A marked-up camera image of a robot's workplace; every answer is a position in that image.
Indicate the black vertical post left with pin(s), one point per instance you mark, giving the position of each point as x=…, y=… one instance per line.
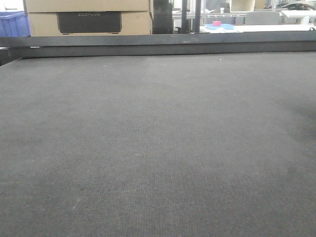
x=184, y=21

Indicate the black conveyor side rail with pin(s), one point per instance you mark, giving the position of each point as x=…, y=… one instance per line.
x=177, y=44

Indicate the blue crate far left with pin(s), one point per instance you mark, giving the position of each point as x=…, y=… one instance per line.
x=14, y=24

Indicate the upper cardboard box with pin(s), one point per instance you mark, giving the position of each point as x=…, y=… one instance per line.
x=35, y=6

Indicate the lower cardboard box black label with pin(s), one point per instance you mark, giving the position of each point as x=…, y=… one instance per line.
x=133, y=23

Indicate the black vertical post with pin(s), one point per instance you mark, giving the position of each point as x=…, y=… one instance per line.
x=197, y=16
x=184, y=21

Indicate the dark grey conveyor belt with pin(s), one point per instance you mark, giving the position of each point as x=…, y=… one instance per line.
x=159, y=146

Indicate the white background table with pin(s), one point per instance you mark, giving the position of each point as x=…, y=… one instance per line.
x=261, y=28

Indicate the black vertical post right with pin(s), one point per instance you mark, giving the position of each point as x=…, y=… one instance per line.
x=197, y=16

